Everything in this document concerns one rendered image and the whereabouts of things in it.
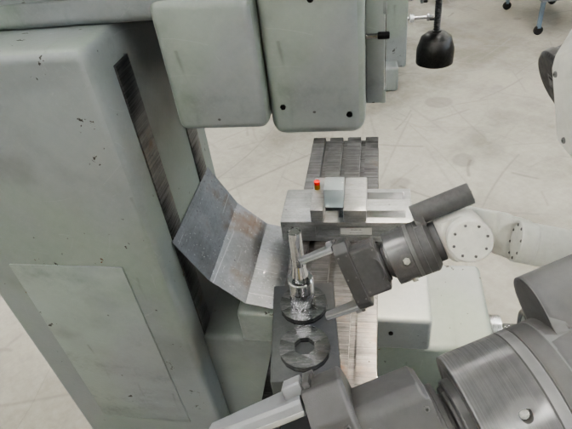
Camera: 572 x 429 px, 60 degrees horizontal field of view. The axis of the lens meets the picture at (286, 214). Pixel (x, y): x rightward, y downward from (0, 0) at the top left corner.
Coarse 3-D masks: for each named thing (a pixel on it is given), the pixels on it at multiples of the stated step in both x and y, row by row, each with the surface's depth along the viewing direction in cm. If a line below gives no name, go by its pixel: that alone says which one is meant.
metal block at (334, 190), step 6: (330, 180) 134; (336, 180) 134; (342, 180) 134; (324, 186) 132; (330, 186) 132; (336, 186) 132; (342, 186) 132; (324, 192) 132; (330, 192) 132; (336, 192) 131; (342, 192) 131; (324, 198) 133; (330, 198) 133; (336, 198) 133; (342, 198) 132; (324, 204) 135; (330, 204) 134; (336, 204) 134; (342, 204) 134
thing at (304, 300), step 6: (312, 288) 91; (294, 294) 91; (300, 294) 90; (306, 294) 90; (312, 294) 92; (294, 300) 92; (300, 300) 91; (306, 300) 91; (312, 300) 92; (294, 306) 93; (300, 306) 92; (306, 306) 92; (312, 306) 93
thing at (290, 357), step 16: (288, 288) 100; (320, 288) 99; (288, 304) 95; (320, 304) 94; (272, 320) 94; (288, 320) 93; (304, 320) 91; (320, 320) 93; (272, 336) 91; (288, 336) 89; (304, 336) 89; (320, 336) 88; (336, 336) 89; (272, 352) 88; (288, 352) 86; (304, 352) 87; (320, 352) 86; (336, 352) 87; (272, 368) 86; (288, 368) 85; (304, 368) 84; (320, 368) 85; (272, 384) 84; (304, 416) 90
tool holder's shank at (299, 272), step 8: (288, 232) 84; (296, 232) 83; (288, 240) 85; (296, 240) 83; (296, 248) 84; (296, 256) 86; (296, 264) 87; (304, 264) 88; (296, 272) 88; (304, 272) 88; (296, 280) 90; (304, 280) 90
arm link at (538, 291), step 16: (528, 272) 28; (544, 272) 27; (560, 272) 27; (528, 288) 27; (544, 288) 27; (560, 288) 26; (528, 304) 28; (544, 304) 26; (560, 304) 26; (528, 320) 28; (544, 320) 27; (560, 320) 26; (528, 336) 27; (544, 336) 26; (560, 336) 26; (544, 352) 25; (560, 352) 25; (544, 368) 25; (560, 368) 24; (560, 384) 24
